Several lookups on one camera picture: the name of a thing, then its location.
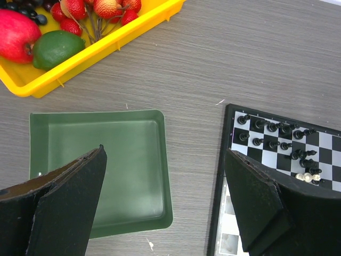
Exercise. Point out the red mango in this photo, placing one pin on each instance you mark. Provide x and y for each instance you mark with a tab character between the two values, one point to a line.
18	35

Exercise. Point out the black white chessboard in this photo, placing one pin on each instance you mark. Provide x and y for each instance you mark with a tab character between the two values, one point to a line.
307	152

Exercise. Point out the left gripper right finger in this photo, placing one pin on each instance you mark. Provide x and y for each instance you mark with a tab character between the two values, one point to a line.
278	214

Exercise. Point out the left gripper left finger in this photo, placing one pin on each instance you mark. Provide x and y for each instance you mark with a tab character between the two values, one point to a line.
53	214

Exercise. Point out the yellow plastic tray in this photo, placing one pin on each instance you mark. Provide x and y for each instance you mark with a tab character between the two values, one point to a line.
25	80

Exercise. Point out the green plastic tray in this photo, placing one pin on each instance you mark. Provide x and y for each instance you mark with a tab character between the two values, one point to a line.
136	194

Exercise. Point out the green lime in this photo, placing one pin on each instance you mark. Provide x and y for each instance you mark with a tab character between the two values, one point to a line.
55	47

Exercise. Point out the black grape bunch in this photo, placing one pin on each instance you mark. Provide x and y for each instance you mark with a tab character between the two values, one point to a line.
28	8

